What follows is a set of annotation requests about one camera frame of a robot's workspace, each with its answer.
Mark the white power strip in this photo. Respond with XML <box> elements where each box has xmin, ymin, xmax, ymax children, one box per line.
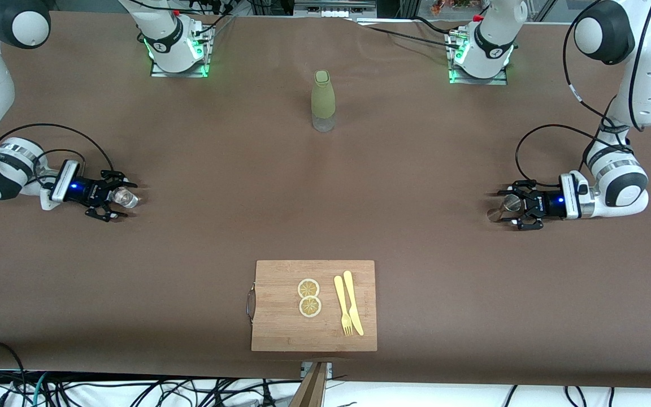
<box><xmin>294</xmin><ymin>0</ymin><xmax>377</xmax><ymax>18</ymax></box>

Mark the green sleeved glass bottle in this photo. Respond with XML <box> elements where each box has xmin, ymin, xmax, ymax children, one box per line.
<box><xmin>311</xmin><ymin>70</ymin><xmax>337</xmax><ymax>133</ymax></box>

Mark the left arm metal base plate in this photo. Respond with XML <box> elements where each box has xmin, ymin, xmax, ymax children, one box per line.
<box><xmin>448</xmin><ymin>31</ymin><xmax>510</xmax><ymax>86</ymax></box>

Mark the wooden cutting board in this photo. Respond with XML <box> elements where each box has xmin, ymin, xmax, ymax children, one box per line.
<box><xmin>246</xmin><ymin>259</ymin><xmax>378</xmax><ymax>353</ymax></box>

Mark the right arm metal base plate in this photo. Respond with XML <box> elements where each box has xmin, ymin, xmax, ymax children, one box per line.
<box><xmin>150</xmin><ymin>23</ymin><xmax>213</xmax><ymax>78</ymax></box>

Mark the black cable on table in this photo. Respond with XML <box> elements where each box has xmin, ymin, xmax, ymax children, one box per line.
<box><xmin>354</xmin><ymin>17</ymin><xmax>465</xmax><ymax>50</ymax></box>

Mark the yellow plastic fork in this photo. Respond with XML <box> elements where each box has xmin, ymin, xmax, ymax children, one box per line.
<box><xmin>333</xmin><ymin>275</ymin><xmax>354</xmax><ymax>337</ymax></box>

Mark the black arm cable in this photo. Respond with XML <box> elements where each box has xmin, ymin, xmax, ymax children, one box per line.
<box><xmin>0</xmin><ymin>123</ymin><xmax>116</xmax><ymax>187</ymax></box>
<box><xmin>515</xmin><ymin>0</ymin><xmax>651</xmax><ymax>187</ymax></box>

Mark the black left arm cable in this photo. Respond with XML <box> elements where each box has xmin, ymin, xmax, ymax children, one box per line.
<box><xmin>515</xmin><ymin>0</ymin><xmax>651</xmax><ymax>187</ymax></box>

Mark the wooden post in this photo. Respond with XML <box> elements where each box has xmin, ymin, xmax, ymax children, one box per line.
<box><xmin>290</xmin><ymin>362</ymin><xmax>329</xmax><ymax>407</ymax></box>

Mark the teal cable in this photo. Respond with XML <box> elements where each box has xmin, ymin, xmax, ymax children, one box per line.
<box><xmin>31</xmin><ymin>372</ymin><xmax>49</xmax><ymax>407</ymax></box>

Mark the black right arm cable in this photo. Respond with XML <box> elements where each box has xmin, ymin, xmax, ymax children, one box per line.
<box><xmin>0</xmin><ymin>123</ymin><xmax>116</xmax><ymax>187</ymax></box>

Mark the steel jigger measuring cup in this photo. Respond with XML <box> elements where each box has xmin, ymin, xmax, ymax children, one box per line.
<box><xmin>487</xmin><ymin>194</ymin><xmax>524</xmax><ymax>223</ymax></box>

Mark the clear glass beaker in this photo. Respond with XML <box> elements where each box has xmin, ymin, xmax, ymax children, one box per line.
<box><xmin>110</xmin><ymin>187</ymin><xmax>141</xmax><ymax>209</ymax></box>

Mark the yellow plastic knife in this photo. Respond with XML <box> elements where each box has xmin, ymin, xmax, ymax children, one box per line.
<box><xmin>343</xmin><ymin>270</ymin><xmax>365</xmax><ymax>336</ymax></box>

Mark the metal bracket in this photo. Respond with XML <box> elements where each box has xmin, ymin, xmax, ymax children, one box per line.
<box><xmin>301</xmin><ymin>362</ymin><xmax>333</xmax><ymax>380</ymax></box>

